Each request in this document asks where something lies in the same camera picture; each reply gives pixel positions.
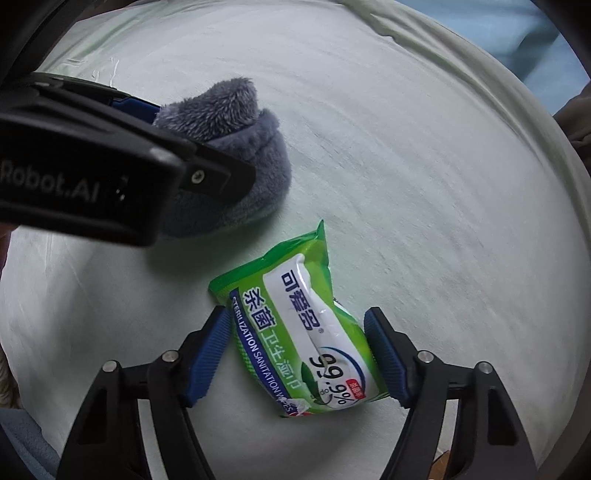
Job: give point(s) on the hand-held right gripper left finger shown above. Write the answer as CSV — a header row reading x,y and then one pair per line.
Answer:
x,y
207,355

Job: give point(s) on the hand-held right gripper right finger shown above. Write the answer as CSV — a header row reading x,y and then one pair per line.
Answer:
x,y
388,355

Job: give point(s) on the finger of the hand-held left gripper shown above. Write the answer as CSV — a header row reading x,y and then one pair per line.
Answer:
x,y
212,173
136,108

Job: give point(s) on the grey fluffy cloth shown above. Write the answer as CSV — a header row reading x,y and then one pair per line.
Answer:
x,y
263,157

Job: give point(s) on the green wet wipes packet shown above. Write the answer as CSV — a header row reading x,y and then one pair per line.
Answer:
x,y
286,300

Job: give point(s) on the grey blue cloth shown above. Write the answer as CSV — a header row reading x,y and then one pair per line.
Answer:
x,y
23,443

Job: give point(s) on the brown curtain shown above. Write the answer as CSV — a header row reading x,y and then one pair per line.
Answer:
x,y
575,124

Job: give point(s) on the light blue hanging cloth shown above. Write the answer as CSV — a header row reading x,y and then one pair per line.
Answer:
x,y
521,37

